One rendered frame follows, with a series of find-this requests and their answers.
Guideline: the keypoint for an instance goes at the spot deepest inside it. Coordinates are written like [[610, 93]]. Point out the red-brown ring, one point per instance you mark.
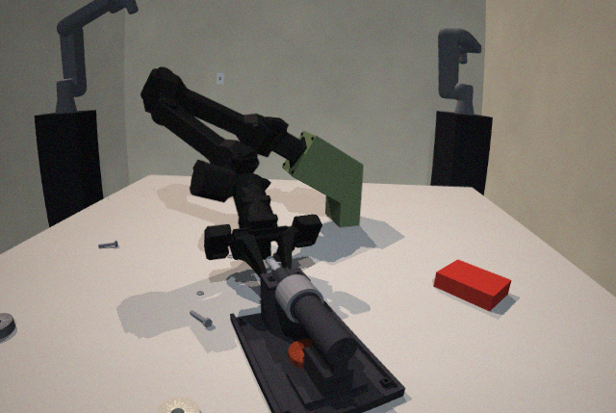
[[296, 350]]

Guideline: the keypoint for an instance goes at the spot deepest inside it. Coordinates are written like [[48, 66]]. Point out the red rectangular block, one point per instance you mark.
[[475, 285]]

